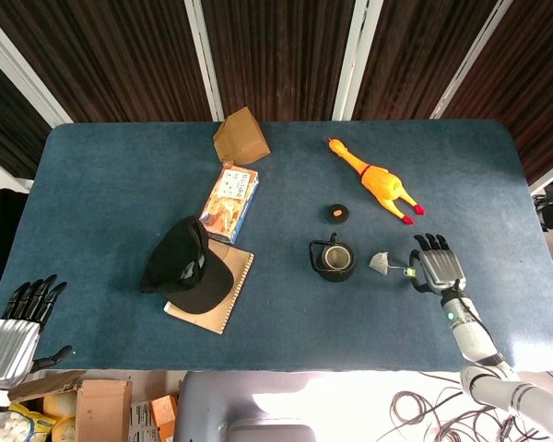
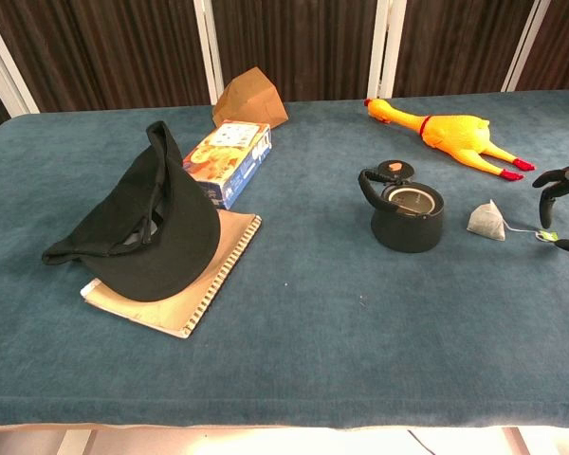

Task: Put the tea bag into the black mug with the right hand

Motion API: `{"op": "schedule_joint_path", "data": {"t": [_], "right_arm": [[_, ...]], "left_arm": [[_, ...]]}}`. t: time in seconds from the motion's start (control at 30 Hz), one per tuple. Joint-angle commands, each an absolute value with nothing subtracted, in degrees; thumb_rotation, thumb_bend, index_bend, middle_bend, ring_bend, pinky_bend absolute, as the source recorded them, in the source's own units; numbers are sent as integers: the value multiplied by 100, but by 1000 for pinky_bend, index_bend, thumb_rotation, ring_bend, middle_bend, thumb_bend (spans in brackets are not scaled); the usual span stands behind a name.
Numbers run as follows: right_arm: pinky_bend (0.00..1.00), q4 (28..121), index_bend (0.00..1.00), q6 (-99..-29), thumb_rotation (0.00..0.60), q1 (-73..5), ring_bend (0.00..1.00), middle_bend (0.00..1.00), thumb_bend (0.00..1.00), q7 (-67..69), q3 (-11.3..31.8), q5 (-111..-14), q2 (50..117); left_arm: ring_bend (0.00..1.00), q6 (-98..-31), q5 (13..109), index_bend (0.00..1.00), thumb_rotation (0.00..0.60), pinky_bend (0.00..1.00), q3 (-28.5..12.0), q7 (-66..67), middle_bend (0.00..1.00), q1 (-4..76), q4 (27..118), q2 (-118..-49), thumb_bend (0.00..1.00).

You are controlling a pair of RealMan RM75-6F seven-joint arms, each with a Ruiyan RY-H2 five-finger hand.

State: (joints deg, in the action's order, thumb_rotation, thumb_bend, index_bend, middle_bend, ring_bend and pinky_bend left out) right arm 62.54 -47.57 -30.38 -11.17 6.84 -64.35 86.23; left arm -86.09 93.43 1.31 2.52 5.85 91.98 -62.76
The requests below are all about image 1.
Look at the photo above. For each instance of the blue printed food box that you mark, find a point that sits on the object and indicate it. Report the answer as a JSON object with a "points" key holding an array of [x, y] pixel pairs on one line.
{"points": [[230, 202]]}

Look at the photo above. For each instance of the brown cardboard box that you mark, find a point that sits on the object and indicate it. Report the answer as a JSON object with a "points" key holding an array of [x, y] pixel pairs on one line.
{"points": [[97, 405], [241, 137]]}

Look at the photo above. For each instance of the orange white small box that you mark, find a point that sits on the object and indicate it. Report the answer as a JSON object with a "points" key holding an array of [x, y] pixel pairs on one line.
{"points": [[163, 416]]}

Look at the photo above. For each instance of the yellow snack bag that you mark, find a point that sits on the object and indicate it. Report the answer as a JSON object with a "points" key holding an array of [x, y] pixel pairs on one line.
{"points": [[37, 421]]}

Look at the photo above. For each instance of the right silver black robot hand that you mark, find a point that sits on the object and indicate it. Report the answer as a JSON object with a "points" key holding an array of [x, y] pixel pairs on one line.
{"points": [[438, 267]]}

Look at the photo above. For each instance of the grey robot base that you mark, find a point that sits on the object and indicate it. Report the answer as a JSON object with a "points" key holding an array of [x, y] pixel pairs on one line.
{"points": [[258, 407]]}

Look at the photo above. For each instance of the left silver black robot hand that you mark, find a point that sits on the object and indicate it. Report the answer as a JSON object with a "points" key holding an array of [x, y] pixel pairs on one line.
{"points": [[9, 331]]}

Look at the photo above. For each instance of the small black round lid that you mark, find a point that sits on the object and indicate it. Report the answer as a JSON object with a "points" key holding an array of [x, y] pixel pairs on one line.
{"points": [[337, 213]]}

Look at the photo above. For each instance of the blue table cloth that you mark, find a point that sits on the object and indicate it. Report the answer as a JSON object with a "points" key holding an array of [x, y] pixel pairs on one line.
{"points": [[276, 244]]}

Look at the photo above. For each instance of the white partition frame post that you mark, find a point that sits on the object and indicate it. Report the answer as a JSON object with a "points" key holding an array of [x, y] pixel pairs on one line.
{"points": [[18, 73], [472, 60], [205, 60], [352, 60]]}

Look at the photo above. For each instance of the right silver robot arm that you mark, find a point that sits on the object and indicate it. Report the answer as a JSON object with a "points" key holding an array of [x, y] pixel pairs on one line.
{"points": [[493, 364]]}

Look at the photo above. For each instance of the yellow rubber chicken toy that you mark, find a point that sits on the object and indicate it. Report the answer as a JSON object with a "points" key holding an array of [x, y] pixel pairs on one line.
{"points": [[378, 179]]}

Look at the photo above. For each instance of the brown spiral notebook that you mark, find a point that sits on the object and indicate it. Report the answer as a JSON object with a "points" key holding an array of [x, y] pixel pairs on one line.
{"points": [[221, 294]]}

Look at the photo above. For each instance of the black baseball cap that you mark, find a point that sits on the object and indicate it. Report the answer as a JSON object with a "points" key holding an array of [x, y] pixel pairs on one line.
{"points": [[186, 267]]}

